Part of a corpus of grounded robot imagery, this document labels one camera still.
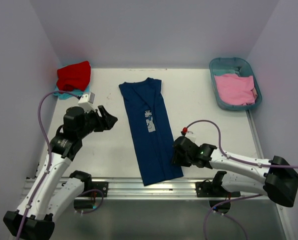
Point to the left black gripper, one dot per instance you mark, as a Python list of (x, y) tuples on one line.
[(104, 123)]

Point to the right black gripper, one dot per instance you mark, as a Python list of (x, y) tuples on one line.
[(175, 159)]

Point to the navy blue t-shirt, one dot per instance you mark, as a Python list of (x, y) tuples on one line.
[(150, 129)]

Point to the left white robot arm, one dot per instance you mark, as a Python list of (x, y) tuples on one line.
[(35, 217)]

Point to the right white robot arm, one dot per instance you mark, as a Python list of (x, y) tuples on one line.
[(273, 178)]

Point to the red folded t-shirt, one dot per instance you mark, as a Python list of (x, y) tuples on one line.
[(74, 77)]

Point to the pink t-shirt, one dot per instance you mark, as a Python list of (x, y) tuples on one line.
[(236, 90)]

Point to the teal plastic basket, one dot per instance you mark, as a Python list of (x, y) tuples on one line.
[(245, 70)]

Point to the teal t-shirt in basket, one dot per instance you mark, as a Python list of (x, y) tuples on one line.
[(226, 70)]

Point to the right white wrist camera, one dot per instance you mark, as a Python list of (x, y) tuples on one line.
[(188, 134)]

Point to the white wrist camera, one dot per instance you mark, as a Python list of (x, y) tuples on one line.
[(188, 134), (86, 101)]

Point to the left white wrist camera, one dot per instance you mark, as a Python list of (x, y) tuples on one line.
[(86, 101)]

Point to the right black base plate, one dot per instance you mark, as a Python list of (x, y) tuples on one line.
[(213, 189)]

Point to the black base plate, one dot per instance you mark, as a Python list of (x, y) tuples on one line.
[(213, 189), (102, 186)]

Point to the aluminium mounting rail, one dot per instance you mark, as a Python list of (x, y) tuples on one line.
[(134, 186)]

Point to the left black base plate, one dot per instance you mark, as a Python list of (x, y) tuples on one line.
[(102, 186)]

